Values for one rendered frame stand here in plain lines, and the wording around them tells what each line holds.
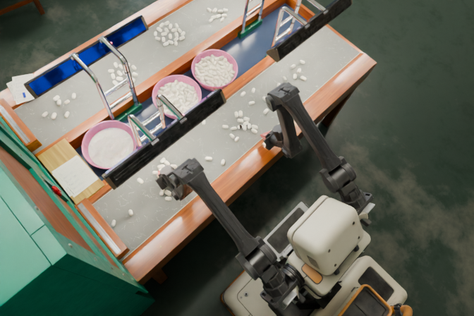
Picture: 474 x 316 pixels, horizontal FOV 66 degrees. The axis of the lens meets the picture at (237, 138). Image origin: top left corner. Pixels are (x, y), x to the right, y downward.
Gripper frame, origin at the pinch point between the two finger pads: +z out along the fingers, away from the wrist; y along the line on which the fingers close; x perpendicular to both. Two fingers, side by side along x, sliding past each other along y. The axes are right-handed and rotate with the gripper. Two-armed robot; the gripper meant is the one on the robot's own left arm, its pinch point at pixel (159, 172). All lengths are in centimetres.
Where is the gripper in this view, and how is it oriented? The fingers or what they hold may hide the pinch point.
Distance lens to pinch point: 184.7
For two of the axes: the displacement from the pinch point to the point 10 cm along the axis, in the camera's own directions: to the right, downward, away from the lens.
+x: 3.5, 7.7, 5.3
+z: -6.0, -2.5, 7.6
